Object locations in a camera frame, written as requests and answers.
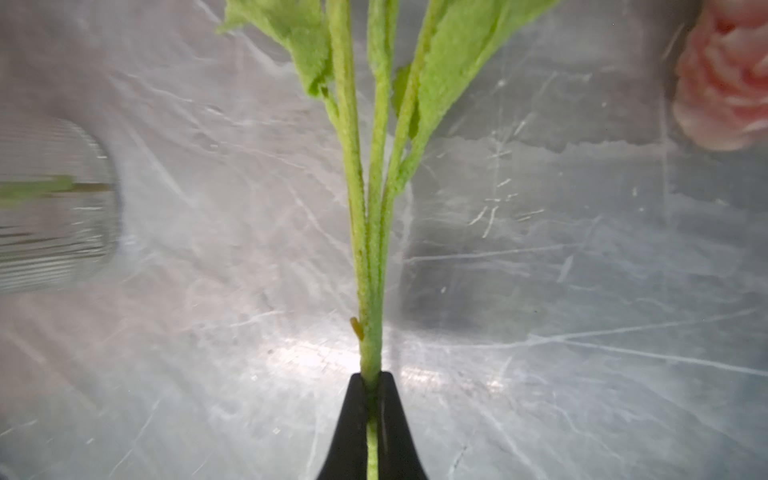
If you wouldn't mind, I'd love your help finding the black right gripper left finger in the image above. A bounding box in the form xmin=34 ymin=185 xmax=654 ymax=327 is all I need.
xmin=317 ymin=373 xmax=369 ymax=480

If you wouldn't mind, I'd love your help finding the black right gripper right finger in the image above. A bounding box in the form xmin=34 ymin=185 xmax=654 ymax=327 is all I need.
xmin=376 ymin=372 xmax=428 ymax=480

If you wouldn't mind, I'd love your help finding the white ranunculus spray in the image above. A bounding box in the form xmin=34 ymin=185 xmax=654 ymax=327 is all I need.
xmin=220 ymin=1 xmax=551 ymax=479

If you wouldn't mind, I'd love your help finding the clear ribbed glass vase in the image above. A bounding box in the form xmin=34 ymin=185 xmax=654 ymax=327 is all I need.
xmin=1 ymin=110 xmax=122 ymax=294

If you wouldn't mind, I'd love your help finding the pink rose stem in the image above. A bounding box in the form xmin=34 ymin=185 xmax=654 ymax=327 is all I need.
xmin=672 ymin=0 xmax=767 ymax=151

